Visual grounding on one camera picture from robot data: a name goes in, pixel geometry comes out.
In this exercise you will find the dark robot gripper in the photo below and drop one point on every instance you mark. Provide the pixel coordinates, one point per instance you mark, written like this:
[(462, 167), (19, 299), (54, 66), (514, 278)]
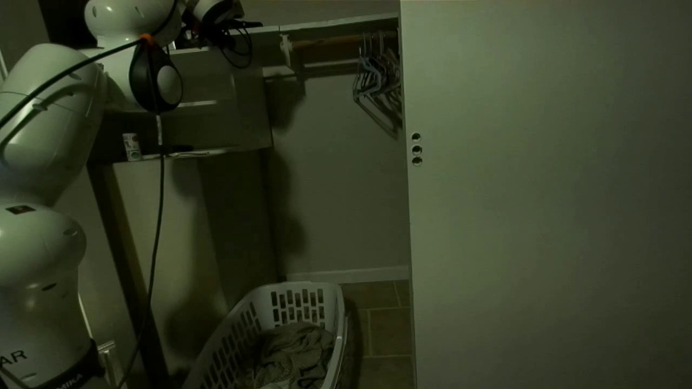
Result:
[(220, 15)]

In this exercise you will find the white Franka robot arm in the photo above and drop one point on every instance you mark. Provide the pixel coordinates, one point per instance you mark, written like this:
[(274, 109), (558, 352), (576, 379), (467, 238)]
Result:
[(44, 179)]

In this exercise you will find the white closet shelf unit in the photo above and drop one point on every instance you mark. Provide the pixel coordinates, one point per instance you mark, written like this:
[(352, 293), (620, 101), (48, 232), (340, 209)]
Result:
[(217, 99)]

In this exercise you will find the white closet shelf board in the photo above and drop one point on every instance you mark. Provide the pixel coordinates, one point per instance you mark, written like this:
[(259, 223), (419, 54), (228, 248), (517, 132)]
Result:
[(326, 27)]

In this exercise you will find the wooden closet rod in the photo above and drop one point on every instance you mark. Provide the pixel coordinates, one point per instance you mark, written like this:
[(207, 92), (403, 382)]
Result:
[(332, 48)]

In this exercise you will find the white closet door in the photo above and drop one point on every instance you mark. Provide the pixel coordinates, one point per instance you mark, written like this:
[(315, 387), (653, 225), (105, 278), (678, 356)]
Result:
[(547, 194)]

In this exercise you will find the dark plastic hanger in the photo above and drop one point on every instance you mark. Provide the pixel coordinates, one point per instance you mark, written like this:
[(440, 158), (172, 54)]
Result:
[(386, 119)]

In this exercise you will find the white plastic laundry basket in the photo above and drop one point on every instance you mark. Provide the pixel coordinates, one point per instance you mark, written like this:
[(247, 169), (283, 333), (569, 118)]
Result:
[(288, 305)]

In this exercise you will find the grey crumpled clothes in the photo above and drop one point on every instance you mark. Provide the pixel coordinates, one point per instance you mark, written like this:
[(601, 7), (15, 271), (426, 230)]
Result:
[(295, 356)]

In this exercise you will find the white wall outlet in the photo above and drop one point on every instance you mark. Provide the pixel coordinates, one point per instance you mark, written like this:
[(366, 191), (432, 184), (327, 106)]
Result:
[(130, 146)]

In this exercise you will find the dark wooden post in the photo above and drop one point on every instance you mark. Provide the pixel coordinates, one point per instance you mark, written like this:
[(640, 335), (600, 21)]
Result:
[(130, 288)]

